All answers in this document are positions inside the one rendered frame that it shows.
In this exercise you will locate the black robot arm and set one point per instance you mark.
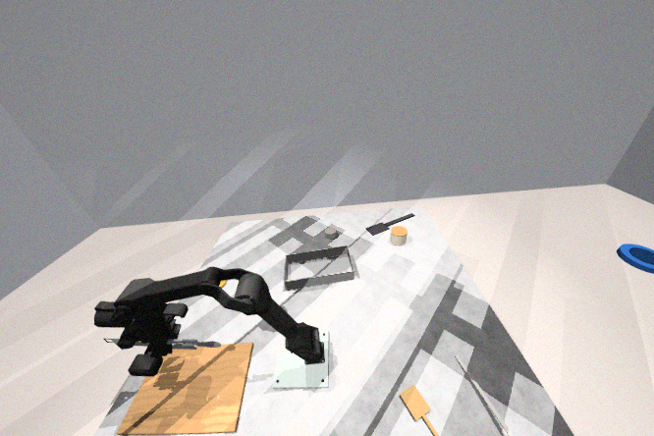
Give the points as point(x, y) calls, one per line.
point(141, 305)

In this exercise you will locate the light wooden board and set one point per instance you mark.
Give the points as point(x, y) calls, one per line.
point(194, 392)

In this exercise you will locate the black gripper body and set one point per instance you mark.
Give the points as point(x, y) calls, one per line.
point(149, 363)

